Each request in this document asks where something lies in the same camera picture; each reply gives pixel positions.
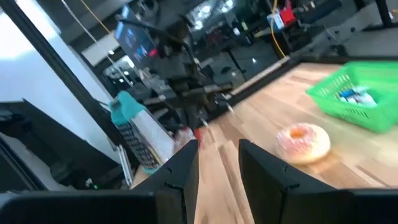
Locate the green plastic mesh basket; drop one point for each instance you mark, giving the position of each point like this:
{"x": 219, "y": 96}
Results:
{"x": 382, "y": 118}

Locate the lit computer screen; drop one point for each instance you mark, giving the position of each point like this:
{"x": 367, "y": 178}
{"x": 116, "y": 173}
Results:
{"x": 135, "y": 40}

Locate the small white tube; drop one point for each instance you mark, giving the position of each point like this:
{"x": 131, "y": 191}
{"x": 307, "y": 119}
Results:
{"x": 368, "y": 99}
{"x": 349, "y": 100}

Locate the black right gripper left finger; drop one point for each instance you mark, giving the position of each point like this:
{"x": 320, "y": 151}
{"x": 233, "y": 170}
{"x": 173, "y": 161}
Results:
{"x": 177, "y": 186}

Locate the red box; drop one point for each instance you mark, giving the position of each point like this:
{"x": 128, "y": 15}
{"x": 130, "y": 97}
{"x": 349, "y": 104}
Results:
{"x": 287, "y": 16}

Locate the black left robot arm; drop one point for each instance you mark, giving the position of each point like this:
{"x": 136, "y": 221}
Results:
{"x": 174, "y": 62}

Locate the black equipment case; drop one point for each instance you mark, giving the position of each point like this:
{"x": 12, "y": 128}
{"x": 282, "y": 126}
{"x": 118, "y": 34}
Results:
{"x": 62, "y": 155}

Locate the red snack packet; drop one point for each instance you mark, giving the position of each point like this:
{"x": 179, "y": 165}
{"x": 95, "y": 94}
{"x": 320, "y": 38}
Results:
{"x": 189, "y": 138}

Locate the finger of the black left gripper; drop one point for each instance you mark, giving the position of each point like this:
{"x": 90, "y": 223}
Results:
{"x": 202, "y": 121}
{"x": 228, "y": 107}

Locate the black metal rig frame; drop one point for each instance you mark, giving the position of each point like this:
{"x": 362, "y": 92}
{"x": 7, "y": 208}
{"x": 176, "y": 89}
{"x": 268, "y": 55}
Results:
{"x": 342, "y": 59}

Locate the pink sugared donut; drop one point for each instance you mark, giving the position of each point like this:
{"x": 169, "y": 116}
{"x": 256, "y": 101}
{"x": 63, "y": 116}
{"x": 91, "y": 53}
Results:
{"x": 311, "y": 149}

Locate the teal-trimmed metal box grater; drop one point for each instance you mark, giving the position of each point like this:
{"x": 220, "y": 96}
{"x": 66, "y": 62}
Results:
{"x": 149, "y": 137}

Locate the white and blue box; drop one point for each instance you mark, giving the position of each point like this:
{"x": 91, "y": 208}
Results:
{"x": 275, "y": 21}

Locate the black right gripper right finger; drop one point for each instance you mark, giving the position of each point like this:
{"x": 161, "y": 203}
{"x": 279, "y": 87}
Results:
{"x": 264, "y": 186}

